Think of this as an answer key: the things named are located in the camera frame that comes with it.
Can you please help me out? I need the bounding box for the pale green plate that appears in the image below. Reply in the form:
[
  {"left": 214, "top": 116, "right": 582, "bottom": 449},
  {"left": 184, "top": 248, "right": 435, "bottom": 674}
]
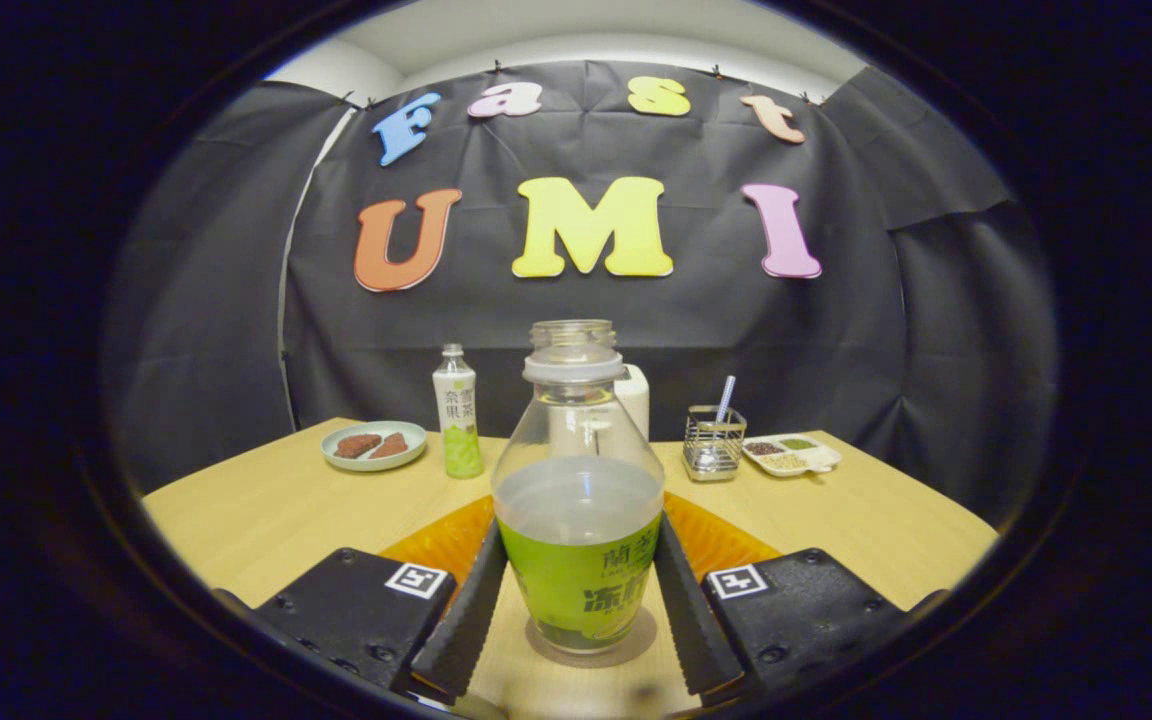
[{"left": 321, "top": 420, "right": 429, "bottom": 472}]

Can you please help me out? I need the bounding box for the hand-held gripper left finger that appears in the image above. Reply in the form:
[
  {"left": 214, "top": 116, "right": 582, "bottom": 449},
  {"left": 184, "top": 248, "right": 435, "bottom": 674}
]
[{"left": 254, "top": 495, "right": 510, "bottom": 701}]

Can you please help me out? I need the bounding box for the capped green drink bottle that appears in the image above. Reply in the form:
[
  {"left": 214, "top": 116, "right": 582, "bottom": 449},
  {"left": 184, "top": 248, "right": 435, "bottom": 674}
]
[{"left": 432, "top": 343, "right": 485, "bottom": 480}]

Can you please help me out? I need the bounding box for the white toaster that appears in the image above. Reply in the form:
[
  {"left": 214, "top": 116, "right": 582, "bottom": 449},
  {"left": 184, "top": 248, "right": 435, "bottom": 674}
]
[{"left": 616, "top": 364, "right": 651, "bottom": 441}]

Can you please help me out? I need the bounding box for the metal wire utensil holder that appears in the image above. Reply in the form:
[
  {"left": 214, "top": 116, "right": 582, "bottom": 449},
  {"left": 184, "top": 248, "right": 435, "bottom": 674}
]
[{"left": 682, "top": 405, "right": 748, "bottom": 483}]

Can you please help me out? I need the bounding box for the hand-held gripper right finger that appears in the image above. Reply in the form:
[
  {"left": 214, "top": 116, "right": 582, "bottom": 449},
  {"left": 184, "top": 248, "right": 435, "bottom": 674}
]
[{"left": 654, "top": 492, "right": 909, "bottom": 698}]

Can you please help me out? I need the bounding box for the round brown coaster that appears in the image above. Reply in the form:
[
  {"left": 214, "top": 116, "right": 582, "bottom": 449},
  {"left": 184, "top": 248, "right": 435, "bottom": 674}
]
[{"left": 524, "top": 605, "right": 659, "bottom": 669}]

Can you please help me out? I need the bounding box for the wooden table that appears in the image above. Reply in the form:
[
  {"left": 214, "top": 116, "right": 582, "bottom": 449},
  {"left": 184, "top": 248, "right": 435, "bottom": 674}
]
[{"left": 141, "top": 417, "right": 999, "bottom": 720}]

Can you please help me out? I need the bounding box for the white divided dish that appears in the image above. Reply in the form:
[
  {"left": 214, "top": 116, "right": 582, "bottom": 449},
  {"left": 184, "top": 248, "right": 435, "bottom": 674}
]
[{"left": 742, "top": 433, "right": 843, "bottom": 478}]

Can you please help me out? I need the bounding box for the juice bottle green label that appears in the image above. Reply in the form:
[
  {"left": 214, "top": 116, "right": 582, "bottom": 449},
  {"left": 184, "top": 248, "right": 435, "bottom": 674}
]
[{"left": 491, "top": 319, "right": 667, "bottom": 656}]

